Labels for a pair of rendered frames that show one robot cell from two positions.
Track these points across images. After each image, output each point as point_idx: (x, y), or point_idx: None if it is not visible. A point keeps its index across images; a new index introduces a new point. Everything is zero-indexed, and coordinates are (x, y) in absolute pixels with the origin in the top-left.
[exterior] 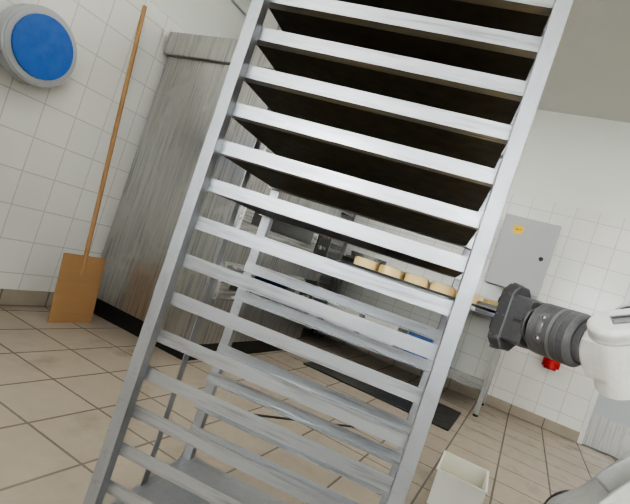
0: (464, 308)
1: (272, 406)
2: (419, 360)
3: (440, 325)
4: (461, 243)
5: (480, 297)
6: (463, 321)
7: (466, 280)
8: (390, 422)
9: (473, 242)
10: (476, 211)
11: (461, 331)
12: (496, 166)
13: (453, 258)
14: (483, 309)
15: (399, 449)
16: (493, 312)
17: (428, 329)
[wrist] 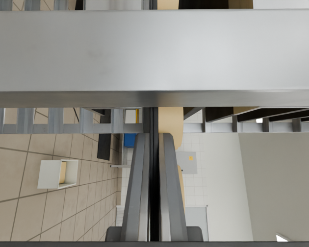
0: (118, 64)
1: (3, 5)
2: (89, 116)
3: (126, 124)
4: (209, 115)
5: (179, 140)
6: (48, 81)
7: (268, 28)
8: (26, 110)
9: (210, 128)
10: (247, 118)
11: None
12: (284, 126)
13: (290, 4)
14: (150, 159)
15: (6, 126)
16: (151, 193)
17: (119, 115)
